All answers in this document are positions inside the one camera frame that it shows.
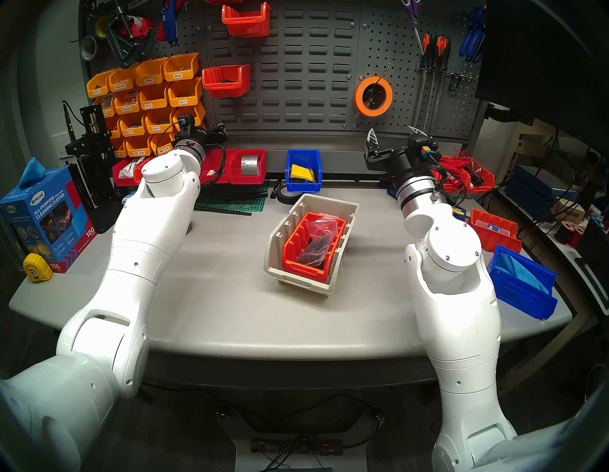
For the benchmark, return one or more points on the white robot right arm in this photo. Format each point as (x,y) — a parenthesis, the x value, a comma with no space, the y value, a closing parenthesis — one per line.
(452,309)

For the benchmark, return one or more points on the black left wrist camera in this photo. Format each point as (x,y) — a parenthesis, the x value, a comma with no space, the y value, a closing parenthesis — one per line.
(186,126)

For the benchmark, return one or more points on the black monitor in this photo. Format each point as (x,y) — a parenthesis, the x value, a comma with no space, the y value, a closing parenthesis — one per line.
(537,57)

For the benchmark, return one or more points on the blue yellow bar clamp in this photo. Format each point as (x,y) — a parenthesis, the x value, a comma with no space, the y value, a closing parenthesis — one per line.
(459,211)

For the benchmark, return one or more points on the yellow bin labelled M3-6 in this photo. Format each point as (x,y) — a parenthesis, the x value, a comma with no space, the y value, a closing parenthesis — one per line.
(192,112)

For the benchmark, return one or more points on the red white tape roll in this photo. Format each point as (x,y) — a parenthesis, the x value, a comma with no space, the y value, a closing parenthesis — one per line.
(142,26)

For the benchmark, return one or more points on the green cutting mat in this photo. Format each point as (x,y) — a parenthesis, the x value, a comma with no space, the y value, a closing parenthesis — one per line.
(247,204)

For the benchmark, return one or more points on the orange black screwdriver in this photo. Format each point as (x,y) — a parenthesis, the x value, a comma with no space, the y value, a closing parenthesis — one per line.
(426,47)
(437,50)
(446,50)

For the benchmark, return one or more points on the blue crate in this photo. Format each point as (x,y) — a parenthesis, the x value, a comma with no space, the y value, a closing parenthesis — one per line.
(523,185)

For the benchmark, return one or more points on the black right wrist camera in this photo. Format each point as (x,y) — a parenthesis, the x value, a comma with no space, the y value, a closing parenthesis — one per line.
(421,145)

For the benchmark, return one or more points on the blue microfiber cloth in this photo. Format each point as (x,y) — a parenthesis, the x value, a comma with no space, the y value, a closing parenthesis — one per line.
(523,273)
(32,172)

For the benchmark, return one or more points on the yellow tape measure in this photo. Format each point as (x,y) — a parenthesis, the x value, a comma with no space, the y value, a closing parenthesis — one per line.
(37,269)

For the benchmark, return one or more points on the yellow bin labelled M3X6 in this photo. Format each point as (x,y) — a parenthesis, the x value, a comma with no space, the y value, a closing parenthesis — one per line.
(181,73)

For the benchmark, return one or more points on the black carabiner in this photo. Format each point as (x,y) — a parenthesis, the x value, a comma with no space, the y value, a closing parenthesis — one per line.
(450,84)

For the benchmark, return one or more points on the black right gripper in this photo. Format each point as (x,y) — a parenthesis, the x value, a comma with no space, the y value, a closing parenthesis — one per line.
(395,162)

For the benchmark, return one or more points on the yellow paper pad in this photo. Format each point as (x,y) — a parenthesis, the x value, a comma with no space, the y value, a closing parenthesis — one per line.
(300,172)

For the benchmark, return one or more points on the grey duct tape roll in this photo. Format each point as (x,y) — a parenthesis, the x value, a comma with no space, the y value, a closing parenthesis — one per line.
(250,165)

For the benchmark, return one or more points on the blue cleaning cloths box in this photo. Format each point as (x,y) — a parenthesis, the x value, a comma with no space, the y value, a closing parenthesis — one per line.
(38,219)

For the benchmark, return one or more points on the right orange black screwdriver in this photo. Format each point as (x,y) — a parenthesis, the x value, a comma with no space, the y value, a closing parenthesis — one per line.
(446,50)

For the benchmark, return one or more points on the left orange black screwdriver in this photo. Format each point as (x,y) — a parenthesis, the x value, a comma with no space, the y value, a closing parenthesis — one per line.
(426,47)

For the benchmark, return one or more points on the metal peg hook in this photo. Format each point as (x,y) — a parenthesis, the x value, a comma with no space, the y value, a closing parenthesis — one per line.
(383,75)

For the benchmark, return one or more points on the blue spring clamp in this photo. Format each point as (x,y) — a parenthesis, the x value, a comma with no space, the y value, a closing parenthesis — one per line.
(465,45)
(479,43)

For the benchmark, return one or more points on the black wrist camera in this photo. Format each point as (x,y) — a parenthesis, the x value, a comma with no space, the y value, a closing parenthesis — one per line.
(186,126)
(421,145)

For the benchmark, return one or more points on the middle orange black screwdriver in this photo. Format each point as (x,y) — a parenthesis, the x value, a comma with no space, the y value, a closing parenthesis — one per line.
(437,50)

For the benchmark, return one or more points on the red plastic storage bin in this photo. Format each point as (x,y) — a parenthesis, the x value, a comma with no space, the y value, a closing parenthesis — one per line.
(211,173)
(226,89)
(495,238)
(483,183)
(297,242)
(245,27)
(119,181)
(235,177)
(452,183)
(222,1)

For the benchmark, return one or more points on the white plastic bag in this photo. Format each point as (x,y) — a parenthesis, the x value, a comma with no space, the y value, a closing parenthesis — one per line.
(127,170)

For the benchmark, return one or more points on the beige plastic storage bin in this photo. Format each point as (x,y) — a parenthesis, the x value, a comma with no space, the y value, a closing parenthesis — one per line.
(304,284)

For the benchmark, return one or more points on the long black rod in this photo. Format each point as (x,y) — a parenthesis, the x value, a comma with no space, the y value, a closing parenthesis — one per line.
(223,211)

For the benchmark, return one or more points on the clear bag of black parts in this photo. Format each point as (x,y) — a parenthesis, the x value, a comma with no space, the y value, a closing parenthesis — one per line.
(319,238)

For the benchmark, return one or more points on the yellow bin labelled M4X4X6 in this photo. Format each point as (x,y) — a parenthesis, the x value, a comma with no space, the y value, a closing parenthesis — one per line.
(127,107)

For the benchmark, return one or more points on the orange masking tape roll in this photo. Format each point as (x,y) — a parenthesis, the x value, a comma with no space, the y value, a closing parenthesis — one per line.
(360,102)

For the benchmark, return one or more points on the yellow bin labelled M3-4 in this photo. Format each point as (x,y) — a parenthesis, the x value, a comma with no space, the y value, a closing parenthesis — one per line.
(185,97)

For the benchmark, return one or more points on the black metal stand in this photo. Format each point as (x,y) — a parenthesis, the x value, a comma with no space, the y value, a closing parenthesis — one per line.
(95,166)

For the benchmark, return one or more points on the yellow bin labelled M3X8 BAD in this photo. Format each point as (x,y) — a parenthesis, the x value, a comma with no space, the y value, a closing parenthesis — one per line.
(121,85)

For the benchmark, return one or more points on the blue plastic storage bin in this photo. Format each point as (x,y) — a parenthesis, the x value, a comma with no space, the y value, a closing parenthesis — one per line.
(304,185)
(518,297)

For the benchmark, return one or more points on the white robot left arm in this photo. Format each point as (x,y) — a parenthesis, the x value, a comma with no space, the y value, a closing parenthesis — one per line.
(142,247)

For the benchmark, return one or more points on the metal tool rack rail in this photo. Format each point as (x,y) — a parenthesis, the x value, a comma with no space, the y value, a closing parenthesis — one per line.
(470,75)

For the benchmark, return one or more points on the yellow bin labelled M3-12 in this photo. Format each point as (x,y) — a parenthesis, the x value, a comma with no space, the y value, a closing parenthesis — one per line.
(132,129)

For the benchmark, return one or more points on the black power strip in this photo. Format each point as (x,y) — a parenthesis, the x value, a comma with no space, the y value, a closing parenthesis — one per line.
(285,446)

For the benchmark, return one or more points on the yellow bin labelled M2.5-6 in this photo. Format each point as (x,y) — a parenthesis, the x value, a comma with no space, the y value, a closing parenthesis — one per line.
(139,150)

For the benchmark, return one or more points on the grey louvered panel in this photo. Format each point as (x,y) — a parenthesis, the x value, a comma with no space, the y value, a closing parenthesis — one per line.
(281,57)

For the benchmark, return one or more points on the yellow tape roll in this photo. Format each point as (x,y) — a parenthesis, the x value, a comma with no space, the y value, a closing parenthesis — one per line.
(96,27)

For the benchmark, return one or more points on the yellow bin labelled M4-6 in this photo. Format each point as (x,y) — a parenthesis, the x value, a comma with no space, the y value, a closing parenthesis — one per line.
(153,102)

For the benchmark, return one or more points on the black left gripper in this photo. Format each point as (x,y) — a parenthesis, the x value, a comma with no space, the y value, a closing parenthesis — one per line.
(209,138)

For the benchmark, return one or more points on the yellow screw bin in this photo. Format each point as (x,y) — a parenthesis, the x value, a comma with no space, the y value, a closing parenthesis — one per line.
(97,90)
(114,128)
(120,151)
(107,112)

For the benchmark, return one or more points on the yellow bin labelled M3-8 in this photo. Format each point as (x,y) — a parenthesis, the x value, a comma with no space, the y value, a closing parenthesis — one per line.
(159,126)

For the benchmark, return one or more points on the yellow bin labelled M2.5-5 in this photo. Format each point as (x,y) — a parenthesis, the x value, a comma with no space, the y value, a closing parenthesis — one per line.
(162,148)

